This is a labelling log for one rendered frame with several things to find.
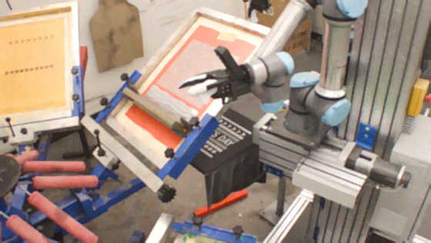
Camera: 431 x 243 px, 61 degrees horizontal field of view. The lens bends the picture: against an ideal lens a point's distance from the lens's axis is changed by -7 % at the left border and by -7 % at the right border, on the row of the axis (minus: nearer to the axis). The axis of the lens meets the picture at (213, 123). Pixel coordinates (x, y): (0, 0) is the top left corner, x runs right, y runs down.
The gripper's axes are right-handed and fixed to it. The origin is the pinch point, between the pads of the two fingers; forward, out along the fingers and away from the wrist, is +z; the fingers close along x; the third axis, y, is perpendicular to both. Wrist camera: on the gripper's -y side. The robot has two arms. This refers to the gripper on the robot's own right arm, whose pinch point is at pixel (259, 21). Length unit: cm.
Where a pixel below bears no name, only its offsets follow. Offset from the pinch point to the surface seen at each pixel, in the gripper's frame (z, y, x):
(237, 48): -4.7, 11.8, -27.9
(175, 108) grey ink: 5, 6, -66
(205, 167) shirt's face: 35, 19, -70
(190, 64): -0.3, -6.2, -44.3
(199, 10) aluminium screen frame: -11.0, -24.1, -18.0
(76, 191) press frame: 9, 1, -123
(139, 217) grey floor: 124, -58, -105
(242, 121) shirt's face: 47, 4, -32
